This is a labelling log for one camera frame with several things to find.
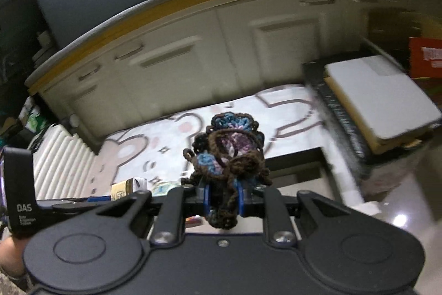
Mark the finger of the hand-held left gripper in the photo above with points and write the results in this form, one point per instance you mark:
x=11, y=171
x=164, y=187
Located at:
x=74, y=205

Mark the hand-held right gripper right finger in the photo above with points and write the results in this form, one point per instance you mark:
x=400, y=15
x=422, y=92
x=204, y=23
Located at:
x=242, y=201

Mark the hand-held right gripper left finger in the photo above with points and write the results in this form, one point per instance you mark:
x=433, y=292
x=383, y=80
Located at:
x=206, y=200

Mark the brown blue crochet ornament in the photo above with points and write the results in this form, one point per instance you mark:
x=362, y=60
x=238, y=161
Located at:
x=226, y=153

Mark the person's left forearm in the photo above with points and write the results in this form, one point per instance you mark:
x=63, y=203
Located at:
x=8, y=257

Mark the white ribbed cushion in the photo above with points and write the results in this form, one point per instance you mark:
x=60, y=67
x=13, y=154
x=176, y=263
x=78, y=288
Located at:
x=62, y=163

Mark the small yellow carton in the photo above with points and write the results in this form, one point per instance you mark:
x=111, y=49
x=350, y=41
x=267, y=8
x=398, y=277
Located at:
x=126, y=187

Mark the green packaging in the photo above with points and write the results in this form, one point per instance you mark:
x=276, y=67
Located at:
x=34, y=120

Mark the bear printed rug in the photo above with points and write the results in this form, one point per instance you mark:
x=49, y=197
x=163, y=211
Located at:
x=165, y=139

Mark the white foam block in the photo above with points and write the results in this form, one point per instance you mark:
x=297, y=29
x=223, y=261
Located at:
x=380, y=98

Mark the red printed box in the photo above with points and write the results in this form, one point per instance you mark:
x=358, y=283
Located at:
x=426, y=56

